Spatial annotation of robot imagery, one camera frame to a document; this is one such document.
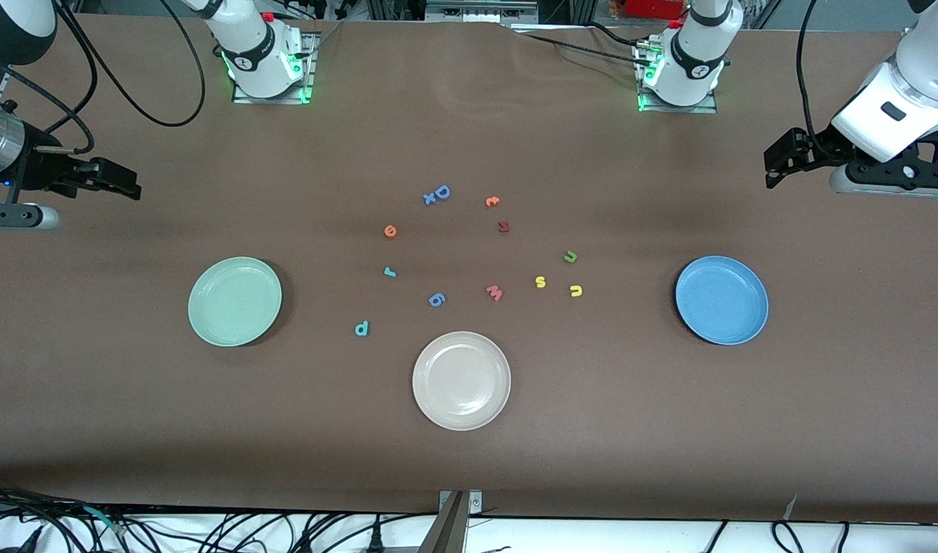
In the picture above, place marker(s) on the aluminium table frame rail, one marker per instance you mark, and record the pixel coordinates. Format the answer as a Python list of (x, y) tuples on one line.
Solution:
[(6, 81)]

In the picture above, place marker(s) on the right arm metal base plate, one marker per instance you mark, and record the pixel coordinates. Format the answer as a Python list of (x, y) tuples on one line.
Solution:
[(273, 100)]

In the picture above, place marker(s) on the blue foam letter D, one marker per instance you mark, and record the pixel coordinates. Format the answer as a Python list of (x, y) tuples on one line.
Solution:
[(442, 192)]

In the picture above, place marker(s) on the black power plug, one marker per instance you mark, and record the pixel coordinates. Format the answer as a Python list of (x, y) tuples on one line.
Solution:
[(375, 538)]

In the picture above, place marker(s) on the pink foam letter w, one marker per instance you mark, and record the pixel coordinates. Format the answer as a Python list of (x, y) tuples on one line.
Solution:
[(495, 293)]

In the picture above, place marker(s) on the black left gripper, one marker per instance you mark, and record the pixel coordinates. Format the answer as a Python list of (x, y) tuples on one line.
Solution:
[(817, 147)]

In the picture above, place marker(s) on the grey tape tag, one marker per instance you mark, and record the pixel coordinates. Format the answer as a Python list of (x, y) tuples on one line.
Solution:
[(790, 507)]

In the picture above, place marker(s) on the red box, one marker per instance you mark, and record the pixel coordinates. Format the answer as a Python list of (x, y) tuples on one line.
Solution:
[(653, 8)]

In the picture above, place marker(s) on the blue foam letter g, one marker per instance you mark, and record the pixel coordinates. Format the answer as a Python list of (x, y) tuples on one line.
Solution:
[(436, 299)]

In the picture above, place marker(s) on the silver equipment rack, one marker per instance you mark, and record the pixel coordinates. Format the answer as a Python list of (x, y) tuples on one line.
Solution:
[(476, 9)]

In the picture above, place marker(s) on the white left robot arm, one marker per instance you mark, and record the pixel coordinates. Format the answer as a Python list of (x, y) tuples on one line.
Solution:
[(695, 61)]

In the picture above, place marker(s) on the beige plate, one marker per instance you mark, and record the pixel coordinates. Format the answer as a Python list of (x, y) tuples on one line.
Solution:
[(461, 380)]

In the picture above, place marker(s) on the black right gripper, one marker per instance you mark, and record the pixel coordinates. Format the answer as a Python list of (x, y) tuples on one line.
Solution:
[(40, 170)]

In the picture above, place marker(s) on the blue plate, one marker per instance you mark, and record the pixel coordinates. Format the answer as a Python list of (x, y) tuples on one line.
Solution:
[(721, 299)]

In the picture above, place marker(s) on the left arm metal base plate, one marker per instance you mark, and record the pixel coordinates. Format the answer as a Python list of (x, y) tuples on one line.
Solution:
[(699, 109)]

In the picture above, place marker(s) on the mint green plate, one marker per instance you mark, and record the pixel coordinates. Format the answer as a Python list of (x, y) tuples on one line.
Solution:
[(235, 301)]

